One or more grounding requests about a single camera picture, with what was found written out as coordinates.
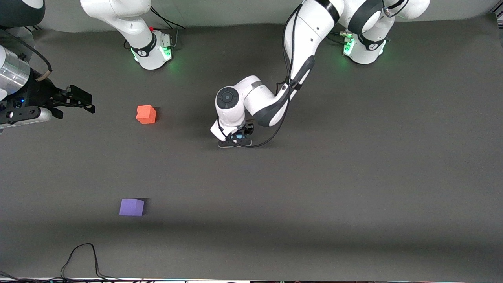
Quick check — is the black right arm base cable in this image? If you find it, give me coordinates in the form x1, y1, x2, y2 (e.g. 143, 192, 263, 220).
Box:
149, 6, 186, 50

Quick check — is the black left arm base cable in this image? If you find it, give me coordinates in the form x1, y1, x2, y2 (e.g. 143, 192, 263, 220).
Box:
328, 31, 352, 44

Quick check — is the black arm base cable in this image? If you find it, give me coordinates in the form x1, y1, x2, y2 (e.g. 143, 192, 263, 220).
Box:
149, 6, 186, 50
328, 31, 352, 44

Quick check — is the orange foam block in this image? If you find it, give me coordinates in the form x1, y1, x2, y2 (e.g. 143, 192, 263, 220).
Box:
136, 105, 157, 125

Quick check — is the thin black looped cable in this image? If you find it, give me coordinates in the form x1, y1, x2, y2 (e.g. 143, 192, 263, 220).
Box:
0, 243, 122, 282

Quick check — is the purple foam block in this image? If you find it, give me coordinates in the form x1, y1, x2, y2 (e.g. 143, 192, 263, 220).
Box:
119, 199, 145, 217

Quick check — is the dark grey table mat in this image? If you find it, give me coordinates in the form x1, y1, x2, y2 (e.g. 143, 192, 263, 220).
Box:
0, 13, 503, 281

